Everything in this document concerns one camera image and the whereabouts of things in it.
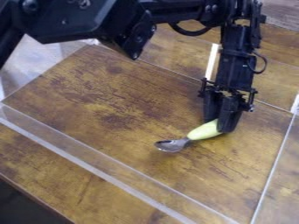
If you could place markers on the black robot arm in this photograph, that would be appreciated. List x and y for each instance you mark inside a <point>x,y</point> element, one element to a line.
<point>124,24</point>

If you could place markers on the clear acrylic enclosure wall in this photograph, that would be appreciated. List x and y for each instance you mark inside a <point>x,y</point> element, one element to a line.
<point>97,109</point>

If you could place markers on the green handled metal spoon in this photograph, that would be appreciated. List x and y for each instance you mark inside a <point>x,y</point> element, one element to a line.
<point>203,132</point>

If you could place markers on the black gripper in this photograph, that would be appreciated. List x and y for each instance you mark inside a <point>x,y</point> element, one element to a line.
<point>228,95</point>

